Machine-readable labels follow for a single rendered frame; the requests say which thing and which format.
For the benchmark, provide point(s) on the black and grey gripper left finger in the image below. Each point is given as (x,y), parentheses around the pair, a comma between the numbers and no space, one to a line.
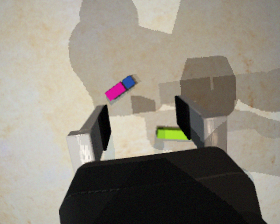
(87,144)

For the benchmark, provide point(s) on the small blue cube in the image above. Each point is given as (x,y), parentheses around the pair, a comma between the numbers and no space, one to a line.
(128,81)

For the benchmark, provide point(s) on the lime green rectangular bar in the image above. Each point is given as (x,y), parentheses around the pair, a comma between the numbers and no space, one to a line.
(170,133)

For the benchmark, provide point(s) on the magenta rectangular block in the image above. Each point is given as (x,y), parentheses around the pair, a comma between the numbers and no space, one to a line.
(115,91)

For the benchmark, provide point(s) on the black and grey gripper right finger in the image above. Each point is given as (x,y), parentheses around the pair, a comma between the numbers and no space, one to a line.
(199,125)

